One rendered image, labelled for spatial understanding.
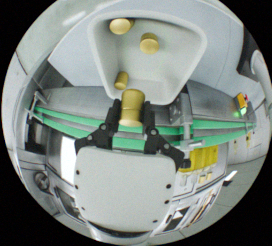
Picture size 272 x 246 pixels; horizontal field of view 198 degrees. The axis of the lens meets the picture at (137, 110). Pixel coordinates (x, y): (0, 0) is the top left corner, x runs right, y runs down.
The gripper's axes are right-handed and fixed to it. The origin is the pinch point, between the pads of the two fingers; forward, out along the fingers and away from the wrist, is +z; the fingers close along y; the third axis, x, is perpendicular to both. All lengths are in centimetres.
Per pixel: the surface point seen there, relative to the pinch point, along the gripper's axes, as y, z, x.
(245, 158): 604, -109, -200
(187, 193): 35, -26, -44
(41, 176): -72, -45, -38
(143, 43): 0.9, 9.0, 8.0
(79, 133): -20.1, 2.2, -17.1
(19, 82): -346, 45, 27
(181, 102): 11.7, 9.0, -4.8
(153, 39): 2.5, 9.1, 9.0
